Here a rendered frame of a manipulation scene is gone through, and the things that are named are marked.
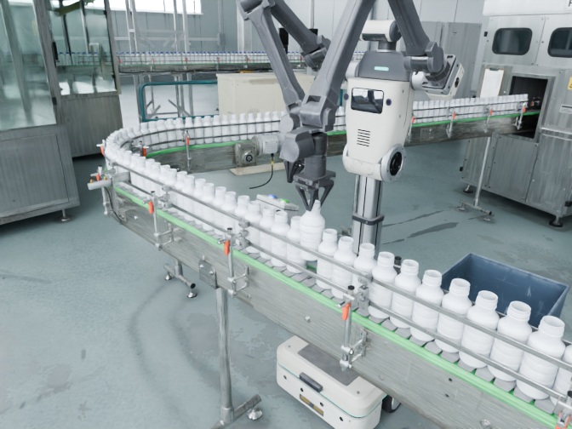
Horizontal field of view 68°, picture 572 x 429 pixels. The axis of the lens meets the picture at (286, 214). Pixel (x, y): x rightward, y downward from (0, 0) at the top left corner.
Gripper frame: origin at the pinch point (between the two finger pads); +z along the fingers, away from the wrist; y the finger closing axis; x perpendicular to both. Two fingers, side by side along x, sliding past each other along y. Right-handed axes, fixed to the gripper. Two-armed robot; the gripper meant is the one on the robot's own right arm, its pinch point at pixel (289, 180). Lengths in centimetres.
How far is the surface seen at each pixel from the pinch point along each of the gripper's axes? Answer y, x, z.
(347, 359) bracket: 50, -18, 37
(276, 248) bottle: 16.7, -17.2, 19.2
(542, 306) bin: 76, 49, 17
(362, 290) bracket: 49, -21, 18
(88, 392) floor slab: -83, -10, 129
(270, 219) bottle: 11.4, -17.3, 11.6
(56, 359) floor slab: -119, -12, 130
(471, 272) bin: 52, 48, 15
